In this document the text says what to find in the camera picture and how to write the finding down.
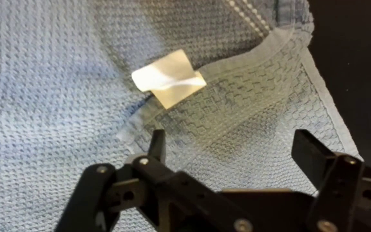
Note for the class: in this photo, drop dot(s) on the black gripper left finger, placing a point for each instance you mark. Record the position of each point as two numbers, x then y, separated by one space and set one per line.
173 198

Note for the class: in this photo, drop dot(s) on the light blue towel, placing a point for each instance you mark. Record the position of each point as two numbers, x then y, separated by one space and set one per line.
64 86

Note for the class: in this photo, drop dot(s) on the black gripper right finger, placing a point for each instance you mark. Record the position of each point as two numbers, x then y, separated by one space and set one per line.
344 189

